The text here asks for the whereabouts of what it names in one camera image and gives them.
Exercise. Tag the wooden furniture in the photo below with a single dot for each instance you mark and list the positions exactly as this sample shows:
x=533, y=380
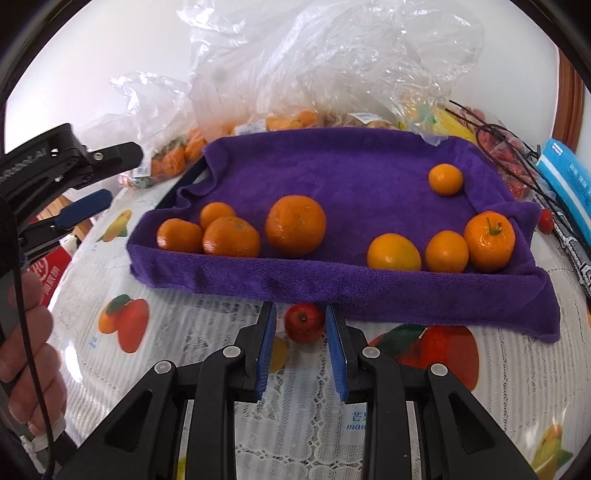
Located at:
x=69, y=203

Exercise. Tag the purple towel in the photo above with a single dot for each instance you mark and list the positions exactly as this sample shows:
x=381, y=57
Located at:
x=351, y=161

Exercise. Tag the bag of tan fruits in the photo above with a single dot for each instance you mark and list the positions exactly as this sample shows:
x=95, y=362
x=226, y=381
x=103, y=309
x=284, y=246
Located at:
x=364, y=121

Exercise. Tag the large orange mandarin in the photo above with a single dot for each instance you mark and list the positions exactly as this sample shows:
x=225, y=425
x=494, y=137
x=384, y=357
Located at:
x=295, y=225

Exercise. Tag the smooth yellow-orange kumquat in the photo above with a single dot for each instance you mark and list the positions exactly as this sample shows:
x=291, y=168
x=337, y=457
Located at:
x=394, y=252

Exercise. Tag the white plastic bag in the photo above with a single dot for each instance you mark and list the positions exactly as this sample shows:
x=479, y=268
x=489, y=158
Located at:
x=147, y=106

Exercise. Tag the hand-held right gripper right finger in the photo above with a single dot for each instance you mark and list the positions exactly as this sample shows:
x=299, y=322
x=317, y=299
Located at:
x=336, y=355

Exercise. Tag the bag of red fruits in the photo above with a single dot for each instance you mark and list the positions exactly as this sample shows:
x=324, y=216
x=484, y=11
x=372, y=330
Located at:
x=508, y=157

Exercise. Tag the yellow bananas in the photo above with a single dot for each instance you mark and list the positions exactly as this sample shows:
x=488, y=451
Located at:
x=455, y=125

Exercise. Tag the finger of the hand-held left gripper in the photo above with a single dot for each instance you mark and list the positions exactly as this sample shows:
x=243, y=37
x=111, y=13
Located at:
x=85, y=205
x=115, y=157

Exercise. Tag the black tray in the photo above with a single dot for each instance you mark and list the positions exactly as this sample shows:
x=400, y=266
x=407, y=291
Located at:
x=187, y=177

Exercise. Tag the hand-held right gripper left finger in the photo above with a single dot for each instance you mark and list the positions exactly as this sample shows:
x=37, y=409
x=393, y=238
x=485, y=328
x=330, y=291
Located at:
x=267, y=350

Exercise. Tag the wooden door frame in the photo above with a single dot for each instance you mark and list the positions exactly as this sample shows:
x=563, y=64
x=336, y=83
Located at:
x=572, y=101

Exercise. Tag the mandarin with green stem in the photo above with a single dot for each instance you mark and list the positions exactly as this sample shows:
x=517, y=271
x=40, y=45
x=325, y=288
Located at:
x=489, y=242

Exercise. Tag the bag of oranges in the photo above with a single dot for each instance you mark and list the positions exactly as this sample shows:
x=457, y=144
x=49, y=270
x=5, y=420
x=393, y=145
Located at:
x=291, y=121

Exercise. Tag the bag of mandarins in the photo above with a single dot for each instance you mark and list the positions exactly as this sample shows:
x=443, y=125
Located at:
x=178, y=154

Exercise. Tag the person's left hand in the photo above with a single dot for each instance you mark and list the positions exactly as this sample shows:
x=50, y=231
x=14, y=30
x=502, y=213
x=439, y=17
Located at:
x=37, y=369

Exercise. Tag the small orange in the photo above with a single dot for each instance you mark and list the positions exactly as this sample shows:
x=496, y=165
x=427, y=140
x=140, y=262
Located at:
x=446, y=252
x=216, y=213
x=445, y=180

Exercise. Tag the blue tissue pack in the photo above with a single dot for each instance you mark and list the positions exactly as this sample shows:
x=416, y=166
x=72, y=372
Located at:
x=570, y=180

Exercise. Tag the large clear plastic bag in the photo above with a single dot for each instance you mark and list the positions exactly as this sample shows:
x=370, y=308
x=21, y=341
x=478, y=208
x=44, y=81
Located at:
x=332, y=60

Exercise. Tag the red box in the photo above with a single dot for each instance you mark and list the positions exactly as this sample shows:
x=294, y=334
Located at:
x=46, y=277

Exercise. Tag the small red fruit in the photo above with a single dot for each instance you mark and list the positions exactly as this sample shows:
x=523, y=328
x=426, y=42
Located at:
x=304, y=322
x=546, y=220

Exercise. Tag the fruit printed tablecloth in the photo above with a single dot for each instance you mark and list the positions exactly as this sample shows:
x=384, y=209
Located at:
x=184, y=332

